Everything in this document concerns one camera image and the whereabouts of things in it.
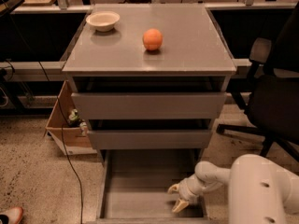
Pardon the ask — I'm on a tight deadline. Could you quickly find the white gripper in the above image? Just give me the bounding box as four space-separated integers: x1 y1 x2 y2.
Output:
167 175 203 213

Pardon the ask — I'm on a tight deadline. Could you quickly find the grey bottom drawer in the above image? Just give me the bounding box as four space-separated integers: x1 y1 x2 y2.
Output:
87 149 218 224

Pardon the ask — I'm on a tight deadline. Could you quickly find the grey drawer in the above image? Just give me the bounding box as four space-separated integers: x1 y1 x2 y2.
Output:
88 130 212 149
72 92 226 119
87 149 218 224

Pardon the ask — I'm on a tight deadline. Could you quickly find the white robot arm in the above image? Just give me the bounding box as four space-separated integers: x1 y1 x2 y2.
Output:
168 154 299 224

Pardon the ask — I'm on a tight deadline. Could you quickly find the grey middle drawer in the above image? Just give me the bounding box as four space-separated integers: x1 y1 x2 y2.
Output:
88 130 212 149

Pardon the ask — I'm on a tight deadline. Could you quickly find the grey drawer cabinet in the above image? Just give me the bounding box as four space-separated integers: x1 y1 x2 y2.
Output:
62 3 237 161

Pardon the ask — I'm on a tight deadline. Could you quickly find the grey top drawer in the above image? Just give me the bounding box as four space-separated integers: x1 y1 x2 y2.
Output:
72 92 226 119

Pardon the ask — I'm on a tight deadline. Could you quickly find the cardboard box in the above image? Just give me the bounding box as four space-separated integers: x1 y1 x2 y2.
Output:
46 81 95 155

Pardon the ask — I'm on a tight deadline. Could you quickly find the green white object in box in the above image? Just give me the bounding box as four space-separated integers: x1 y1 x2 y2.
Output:
68 109 87 135

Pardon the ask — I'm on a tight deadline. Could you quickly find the black office chair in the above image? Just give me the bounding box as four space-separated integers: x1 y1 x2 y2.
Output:
217 3 299 161

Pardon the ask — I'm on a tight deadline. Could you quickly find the orange ball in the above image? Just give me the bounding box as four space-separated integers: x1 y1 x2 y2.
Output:
142 29 163 51

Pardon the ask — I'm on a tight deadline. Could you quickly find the white red shoe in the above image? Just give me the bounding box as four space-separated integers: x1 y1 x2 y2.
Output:
0 206 23 224

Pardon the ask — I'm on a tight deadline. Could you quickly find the white bowl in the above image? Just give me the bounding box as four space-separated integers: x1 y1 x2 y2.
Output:
86 11 120 32

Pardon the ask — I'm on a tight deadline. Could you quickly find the black floor cable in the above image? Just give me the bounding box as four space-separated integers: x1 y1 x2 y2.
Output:
55 96 84 224

